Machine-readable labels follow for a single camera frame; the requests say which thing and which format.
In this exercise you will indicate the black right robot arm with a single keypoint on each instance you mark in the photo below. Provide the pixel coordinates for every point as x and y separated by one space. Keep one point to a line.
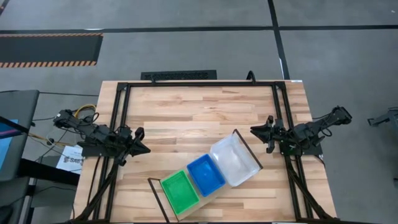
311 130

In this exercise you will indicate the black aluminium table frame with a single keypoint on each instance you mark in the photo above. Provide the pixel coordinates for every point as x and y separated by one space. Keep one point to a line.
199 84

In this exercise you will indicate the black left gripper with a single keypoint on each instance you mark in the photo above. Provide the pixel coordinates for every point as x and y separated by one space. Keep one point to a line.
126 144

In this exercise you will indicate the wooden shelf with black frame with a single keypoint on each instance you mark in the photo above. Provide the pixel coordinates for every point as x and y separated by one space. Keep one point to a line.
214 196

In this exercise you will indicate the green plastic slotted basket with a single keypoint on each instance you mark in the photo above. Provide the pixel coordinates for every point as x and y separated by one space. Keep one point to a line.
179 192

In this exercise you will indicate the blue flat item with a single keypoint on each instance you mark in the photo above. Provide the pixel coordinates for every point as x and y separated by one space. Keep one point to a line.
4 146

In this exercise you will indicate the black hazard-striped floor mat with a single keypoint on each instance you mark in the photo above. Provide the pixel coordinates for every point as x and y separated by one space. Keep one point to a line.
49 48

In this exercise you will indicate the black floor vent grate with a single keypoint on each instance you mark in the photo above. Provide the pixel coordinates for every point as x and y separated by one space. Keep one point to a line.
178 75

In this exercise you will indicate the clear plastic bin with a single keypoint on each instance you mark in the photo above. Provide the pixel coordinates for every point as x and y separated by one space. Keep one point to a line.
234 160

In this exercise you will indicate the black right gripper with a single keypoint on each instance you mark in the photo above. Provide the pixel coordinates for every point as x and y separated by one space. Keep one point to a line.
281 137

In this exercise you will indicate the white printed paper sheet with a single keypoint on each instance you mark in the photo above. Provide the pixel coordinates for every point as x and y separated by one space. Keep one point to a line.
70 160

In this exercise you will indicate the black floor stand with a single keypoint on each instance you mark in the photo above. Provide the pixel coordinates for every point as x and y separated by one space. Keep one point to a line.
385 117

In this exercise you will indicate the blue plastic slotted basket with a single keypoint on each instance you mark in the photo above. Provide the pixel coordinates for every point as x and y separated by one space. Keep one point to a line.
206 175

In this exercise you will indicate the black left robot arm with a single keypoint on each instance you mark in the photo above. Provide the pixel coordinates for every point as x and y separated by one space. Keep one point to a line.
93 132

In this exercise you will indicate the white table label sticker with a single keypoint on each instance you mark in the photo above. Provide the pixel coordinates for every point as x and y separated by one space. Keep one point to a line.
296 81

